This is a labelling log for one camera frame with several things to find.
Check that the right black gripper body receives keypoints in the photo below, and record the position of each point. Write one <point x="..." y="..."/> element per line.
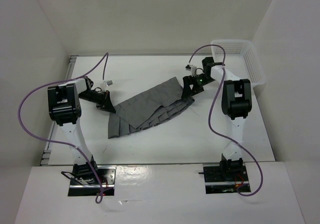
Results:
<point x="199" y="82"/>

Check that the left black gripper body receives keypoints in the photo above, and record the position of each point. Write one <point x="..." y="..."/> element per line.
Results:
<point x="93" y="97"/>

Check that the grey pleated skirt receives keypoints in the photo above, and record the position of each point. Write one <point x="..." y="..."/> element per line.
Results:
<point x="148" y="109"/>

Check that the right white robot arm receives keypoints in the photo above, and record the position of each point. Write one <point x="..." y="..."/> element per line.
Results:
<point x="236" y="103"/>

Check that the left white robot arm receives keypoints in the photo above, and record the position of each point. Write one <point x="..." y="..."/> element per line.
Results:
<point x="65" y="110"/>

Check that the white perforated plastic basket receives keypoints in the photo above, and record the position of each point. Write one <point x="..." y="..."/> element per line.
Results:
<point x="241" y="59"/>

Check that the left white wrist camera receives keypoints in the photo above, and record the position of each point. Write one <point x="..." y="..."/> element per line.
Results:
<point x="105" y="84"/>

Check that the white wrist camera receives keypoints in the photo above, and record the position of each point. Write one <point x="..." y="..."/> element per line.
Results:
<point x="192" y="69"/>
<point x="105" y="84"/>

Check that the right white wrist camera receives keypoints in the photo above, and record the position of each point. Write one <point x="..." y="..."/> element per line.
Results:
<point x="192" y="69"/>

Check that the aluminium table edge rail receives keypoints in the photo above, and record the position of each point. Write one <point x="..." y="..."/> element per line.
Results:
<point x="57" y="100"/>

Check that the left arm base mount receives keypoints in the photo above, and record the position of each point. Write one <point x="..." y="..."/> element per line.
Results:
<point x="79" y="187"/>

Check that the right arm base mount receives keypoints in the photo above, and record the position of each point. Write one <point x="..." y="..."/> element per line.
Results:
<point x="215" y="182"/>

